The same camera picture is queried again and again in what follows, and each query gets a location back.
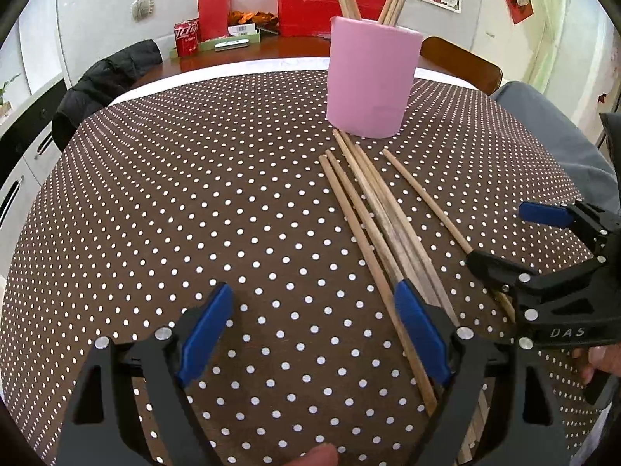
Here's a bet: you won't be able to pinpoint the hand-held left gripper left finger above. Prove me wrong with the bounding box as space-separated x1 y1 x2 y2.
56 282 234 466

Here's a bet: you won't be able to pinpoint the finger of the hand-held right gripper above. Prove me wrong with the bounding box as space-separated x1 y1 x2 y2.
467 250 608 302
518 201 613 254

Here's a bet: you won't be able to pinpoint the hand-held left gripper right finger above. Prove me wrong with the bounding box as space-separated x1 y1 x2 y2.
394 279 572 466

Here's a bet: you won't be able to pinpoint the pile of wooden chopsticks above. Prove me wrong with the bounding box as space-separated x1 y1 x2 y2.
319 129 491 464

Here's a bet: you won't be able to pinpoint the pink cup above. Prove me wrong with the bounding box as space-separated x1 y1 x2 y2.
326 16 423 139

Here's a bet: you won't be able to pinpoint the person's right hand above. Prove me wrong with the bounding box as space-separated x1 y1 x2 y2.
574 346 621 384

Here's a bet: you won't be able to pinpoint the person's left hand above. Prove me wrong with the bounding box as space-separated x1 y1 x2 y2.
286 444 339 466

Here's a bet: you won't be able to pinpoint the grey garment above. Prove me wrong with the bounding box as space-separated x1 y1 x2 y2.
490 80 621 205

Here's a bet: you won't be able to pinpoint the brown polka dot tablecloth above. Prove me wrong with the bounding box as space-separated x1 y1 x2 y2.
0 69 621 466

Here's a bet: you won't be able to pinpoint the light green curtain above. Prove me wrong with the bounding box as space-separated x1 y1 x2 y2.
524 0 571 95

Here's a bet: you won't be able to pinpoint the wooden chair back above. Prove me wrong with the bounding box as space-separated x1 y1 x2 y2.
420 36 503 95

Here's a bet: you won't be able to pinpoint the white and black cabinet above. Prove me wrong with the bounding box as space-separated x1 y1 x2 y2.
0 78 69 234

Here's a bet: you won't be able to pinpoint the black jacket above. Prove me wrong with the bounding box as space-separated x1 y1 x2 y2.
51 40 163 151

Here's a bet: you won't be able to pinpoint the green tray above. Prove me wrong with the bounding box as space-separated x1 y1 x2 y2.
170 29 263 54

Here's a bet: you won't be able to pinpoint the red soda can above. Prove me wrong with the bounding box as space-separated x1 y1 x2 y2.
173 17 201 57

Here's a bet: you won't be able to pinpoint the potted green plant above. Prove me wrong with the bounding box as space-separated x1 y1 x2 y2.
0 74 20 108

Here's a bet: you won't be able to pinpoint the small red box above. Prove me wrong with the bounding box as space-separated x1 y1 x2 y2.
196 0 232 42

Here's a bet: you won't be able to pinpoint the orange snack packets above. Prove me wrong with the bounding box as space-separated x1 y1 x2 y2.
228 10 279 35

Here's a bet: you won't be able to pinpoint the red heart wall decoration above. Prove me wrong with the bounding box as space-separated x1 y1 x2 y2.
500 0 537 24

